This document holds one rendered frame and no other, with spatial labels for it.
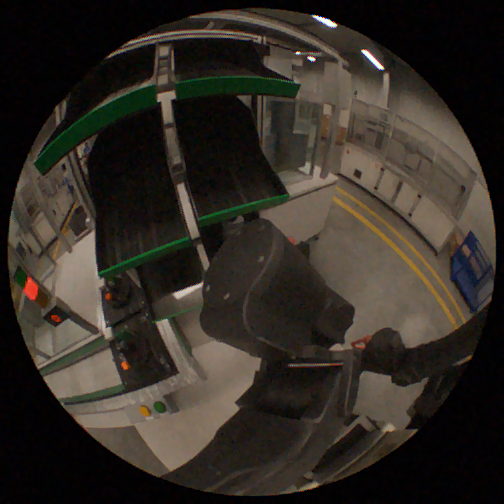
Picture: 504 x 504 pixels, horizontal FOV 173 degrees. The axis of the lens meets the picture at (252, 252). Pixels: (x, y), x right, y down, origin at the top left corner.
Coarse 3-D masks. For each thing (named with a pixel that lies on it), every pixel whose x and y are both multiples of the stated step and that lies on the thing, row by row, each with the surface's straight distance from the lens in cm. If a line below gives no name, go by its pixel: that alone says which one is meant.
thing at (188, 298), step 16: (176, 256) 37; (192, 256) 36; (144, 272) 38; (160, 272) 37; (176, 272) 36; (192, 272) 35; (144, 288) 37; (160, 288) 37; (176, 288) 36; (192, 288) 35; (160, 304) 36; (176, 304) 35; (192, 304) 35; (160, 320) 34
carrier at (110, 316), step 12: (120, 276) 84; (108, 288) 80; (120, 288) 77; (132, 288) 76; (108, 300) 78; (120, 300) 73; (132, 300) 73; (144, 300) 69; (108, 312) 79; (120, 312) 74; (132, 312) 70; (108, 324) 77
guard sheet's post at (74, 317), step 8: (8, 248) 62; (8, 256) 63; (16, 256) 64; (16, 264) 63; (24, 264) 64; (32, 272) 65; (32, 280) 64; (40, 288) 65; (72, 312) 73; (72, 320) 74; (80, 320) 75; (88, 328) 78; (96, 328) 82
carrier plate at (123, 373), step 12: (144, 312) 67; (120, 324) 72; (132, 324) 69; (144, 324) 66; (156, 324) 64; (156, 336) 62; (156, 348) 61; (120, 360) 70; (156, 360) 61; (168, 360) 59; (120, 372) 70; (132, 372) 66; (144, 372) 63; (156, 372) 60; (168, 372) 59; (132, 384) 66
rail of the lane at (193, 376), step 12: (192, 372) 57; (144, 384) 63; (156, 384) 62; (168, 384) 60; (180, 384) 58; (192, 384) 61; (120, 396) 73; (132, 396) 69; (144, 396) 65; (156, 396) 63; (72, 408) 109; (84, 408) 97; (96, 408) 87; (108, 408) 80; (120, 408) 79
